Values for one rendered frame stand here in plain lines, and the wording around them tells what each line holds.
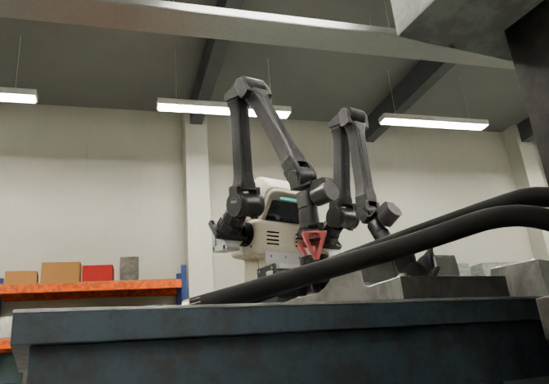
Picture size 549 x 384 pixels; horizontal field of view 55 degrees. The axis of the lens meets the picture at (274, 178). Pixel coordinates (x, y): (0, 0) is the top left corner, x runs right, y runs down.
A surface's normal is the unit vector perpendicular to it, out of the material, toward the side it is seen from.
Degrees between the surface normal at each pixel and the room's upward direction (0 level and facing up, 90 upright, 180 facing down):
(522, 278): 90
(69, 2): 180
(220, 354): 90
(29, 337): 90
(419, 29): 180
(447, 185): 90
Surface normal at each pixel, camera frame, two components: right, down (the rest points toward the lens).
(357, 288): -0.91, -0.07
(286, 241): 0.58, -0.20
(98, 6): 0.08, 0.93
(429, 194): 0.28, -0.36
